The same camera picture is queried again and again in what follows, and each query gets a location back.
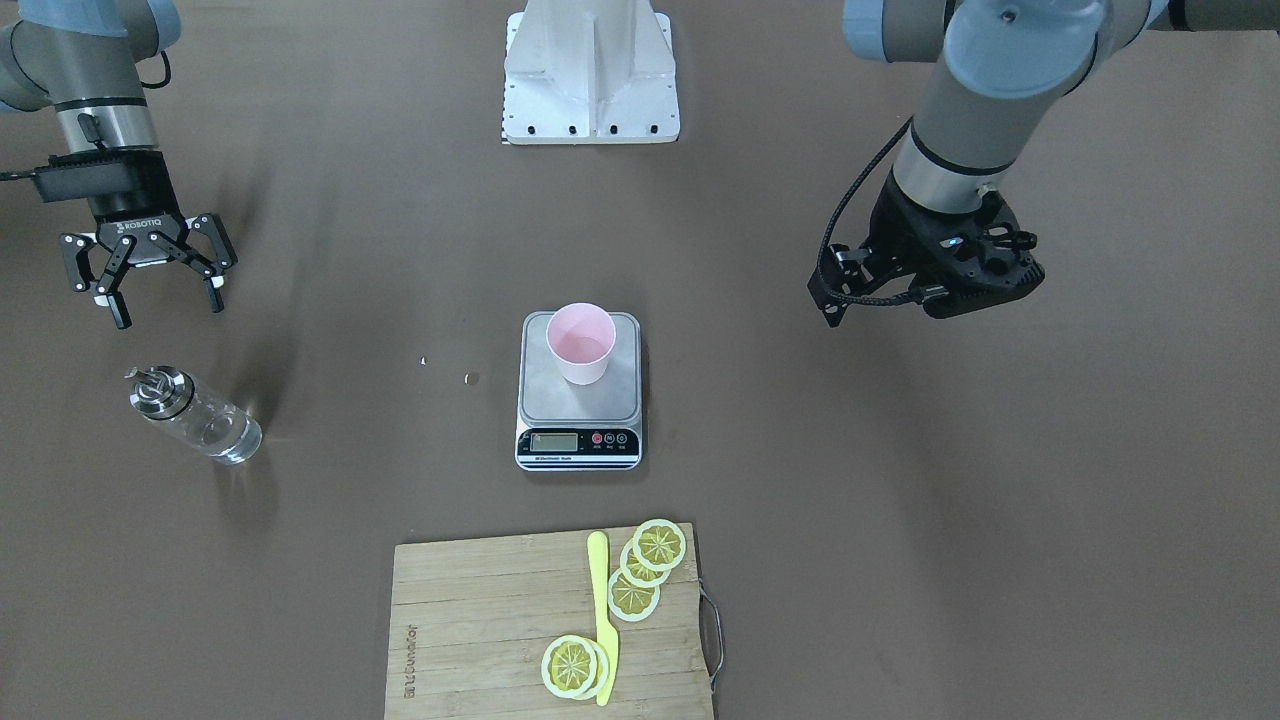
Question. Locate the silver digital kitchen scale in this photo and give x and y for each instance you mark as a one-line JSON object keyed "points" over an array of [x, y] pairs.
{"points": [[564, 427]]}

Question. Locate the lemon slice near handle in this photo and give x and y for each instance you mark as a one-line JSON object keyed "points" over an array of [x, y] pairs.
{"points": [[575, 668]]}

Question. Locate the pink plastic cup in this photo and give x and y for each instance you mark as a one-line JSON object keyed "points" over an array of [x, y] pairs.
{"points": [[581, 338]]}

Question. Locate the lemon slice far end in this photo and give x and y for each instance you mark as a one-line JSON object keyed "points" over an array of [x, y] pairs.
{"points": [[659, 544]]}

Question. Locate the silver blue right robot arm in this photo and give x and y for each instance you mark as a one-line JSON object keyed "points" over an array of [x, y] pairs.
{"points": [[80, 58]]}

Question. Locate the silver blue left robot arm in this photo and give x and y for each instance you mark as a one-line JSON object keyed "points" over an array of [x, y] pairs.
{"points": [[998, 67]]}

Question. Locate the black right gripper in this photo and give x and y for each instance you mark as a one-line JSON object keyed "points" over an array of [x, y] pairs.
{"points": [[140, 217]]}

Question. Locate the yellow plastic knife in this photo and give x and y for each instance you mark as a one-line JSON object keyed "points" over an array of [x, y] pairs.
{"points": [[599, 560]]}

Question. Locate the glass sauce bottle metal cap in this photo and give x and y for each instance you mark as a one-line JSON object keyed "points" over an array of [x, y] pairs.
{"points": [[183, 406]]}

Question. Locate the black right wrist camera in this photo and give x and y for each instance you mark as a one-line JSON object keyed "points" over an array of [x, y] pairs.
{"points": [[118, 183]]}

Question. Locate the lemon slice middle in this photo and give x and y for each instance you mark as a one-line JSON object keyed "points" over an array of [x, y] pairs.
{"points": [[635, 572]]}

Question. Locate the lemon slice near knife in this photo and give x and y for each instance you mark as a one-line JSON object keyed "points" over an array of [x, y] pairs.
{"points": [[629, 602]]}

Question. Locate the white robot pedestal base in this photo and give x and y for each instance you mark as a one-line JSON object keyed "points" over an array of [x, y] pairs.
{"points": [[582, 72]]}

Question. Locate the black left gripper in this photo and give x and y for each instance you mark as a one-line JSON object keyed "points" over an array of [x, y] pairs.
{"points": [[893, 243]]}

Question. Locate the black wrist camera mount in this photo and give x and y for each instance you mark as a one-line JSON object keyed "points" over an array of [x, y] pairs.
{"points": [[981, 259]]}

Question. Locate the bamboo cutting board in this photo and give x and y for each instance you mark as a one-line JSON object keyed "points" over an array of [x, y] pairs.
{"points": [[471, 618]]}

